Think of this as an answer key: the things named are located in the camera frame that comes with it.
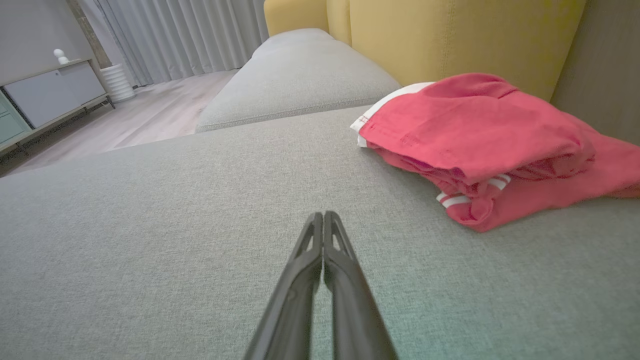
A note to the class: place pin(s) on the yellow sofa backrest cushion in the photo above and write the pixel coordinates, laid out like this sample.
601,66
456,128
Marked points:
339,20
450,35

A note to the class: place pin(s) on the yellow sofa armrest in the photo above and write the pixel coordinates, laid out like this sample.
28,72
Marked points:
295,15

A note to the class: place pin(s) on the large grey sofa seat cushion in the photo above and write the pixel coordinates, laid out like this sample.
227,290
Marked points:
150,250

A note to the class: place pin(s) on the green indoor tree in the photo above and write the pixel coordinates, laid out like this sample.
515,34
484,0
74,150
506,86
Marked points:
90,35

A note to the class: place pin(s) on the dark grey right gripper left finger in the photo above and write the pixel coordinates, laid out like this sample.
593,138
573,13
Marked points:
295,300

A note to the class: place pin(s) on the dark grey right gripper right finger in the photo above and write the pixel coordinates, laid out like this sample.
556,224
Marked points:
350,310

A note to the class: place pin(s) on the red garment with striped trim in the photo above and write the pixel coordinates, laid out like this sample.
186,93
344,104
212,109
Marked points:
525,205

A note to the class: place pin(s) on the white ribbed plant pot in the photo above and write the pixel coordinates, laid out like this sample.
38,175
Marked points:
117,82

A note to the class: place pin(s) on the small white figurine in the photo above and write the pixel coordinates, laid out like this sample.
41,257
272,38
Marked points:
61,56

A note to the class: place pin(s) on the small grey sofa seat cushion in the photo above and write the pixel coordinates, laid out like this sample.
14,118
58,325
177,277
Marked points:
300,75

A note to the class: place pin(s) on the grey low cabinet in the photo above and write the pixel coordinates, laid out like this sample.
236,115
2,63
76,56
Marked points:
55,92

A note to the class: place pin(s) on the grey pleated curtain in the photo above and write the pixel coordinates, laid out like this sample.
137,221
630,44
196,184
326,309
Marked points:
190,35

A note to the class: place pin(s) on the red garment with white cuff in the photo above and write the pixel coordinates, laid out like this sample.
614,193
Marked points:
475,125

